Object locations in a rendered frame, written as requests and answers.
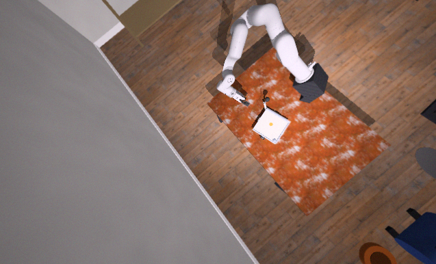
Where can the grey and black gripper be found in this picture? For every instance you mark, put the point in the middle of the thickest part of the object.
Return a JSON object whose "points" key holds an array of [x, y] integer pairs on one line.
{"points": [[240, 98]]}

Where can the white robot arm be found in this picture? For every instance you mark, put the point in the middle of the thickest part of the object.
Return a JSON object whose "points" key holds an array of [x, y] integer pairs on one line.
{"points": [[287, 53]]}

